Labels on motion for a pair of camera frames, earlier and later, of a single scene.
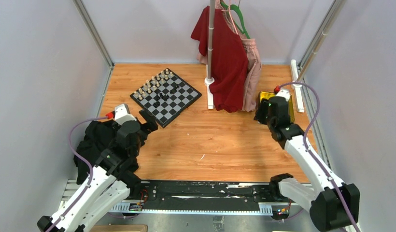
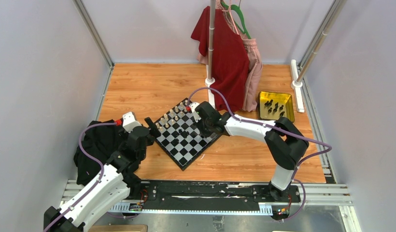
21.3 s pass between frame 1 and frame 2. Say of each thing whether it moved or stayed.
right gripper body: moved
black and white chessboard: moved
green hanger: stayed
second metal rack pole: stayed
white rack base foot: stayed
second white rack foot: stayed
